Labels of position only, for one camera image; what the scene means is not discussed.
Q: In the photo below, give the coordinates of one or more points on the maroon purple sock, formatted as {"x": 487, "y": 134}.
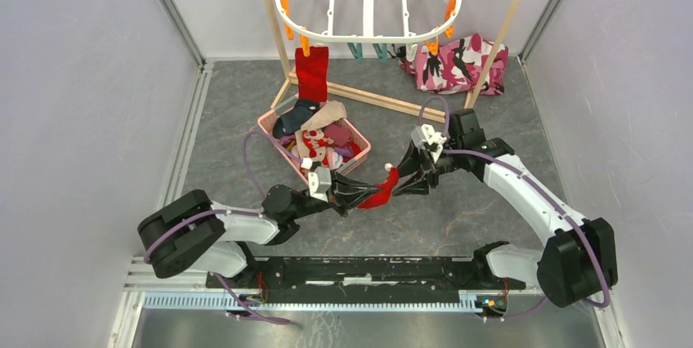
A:
{"x": 338, "y": 134}

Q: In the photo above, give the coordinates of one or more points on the plain red sock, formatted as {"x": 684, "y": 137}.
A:
{"x": 312, "y": 72}

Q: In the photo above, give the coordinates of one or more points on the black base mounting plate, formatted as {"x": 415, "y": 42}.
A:
{"x": 368, "y": 280}

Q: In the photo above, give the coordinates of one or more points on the beige sock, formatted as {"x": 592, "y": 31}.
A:
{"x": 331, "y": 112}

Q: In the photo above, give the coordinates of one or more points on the white round clip hanger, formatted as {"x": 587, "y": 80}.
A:
{"x": 308, "y": 38}

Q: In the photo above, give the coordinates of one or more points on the pink camouflage cloth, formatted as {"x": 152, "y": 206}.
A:
{"x": 456, "y": 67}

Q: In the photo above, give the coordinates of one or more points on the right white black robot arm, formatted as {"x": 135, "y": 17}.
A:
{"x": 577, "y": 260}

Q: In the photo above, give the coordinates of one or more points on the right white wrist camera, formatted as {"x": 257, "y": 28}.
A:
{"x": 426, "y": 137}

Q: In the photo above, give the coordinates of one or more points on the pink perforated plastic basket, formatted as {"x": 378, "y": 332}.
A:
{"x": 350, "y": 156}

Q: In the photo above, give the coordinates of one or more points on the black sock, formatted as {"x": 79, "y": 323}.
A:
{"x": 291, "y": 121}

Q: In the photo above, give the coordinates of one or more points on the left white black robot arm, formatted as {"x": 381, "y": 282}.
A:
{"x": 195, "y": 233}

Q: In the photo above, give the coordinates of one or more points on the red sock with white pompom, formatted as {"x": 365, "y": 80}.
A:
{"x": 385, "y": 189}

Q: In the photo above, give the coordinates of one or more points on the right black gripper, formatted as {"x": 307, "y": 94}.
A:
{"x": 413, "y": 162}

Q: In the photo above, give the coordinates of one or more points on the red white patterned Christmas sock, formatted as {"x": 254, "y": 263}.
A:
{"x": 317, "y": 147}

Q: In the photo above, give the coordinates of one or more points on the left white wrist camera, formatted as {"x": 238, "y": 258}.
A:
{"x": 318, "y": 178}

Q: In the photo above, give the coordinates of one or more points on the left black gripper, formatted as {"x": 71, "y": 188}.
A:
{"x": 355, "y": 194}

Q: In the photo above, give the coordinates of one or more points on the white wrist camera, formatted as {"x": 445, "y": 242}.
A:
{"x": 426, "y": 137}
{"x": 318, "y": 178}

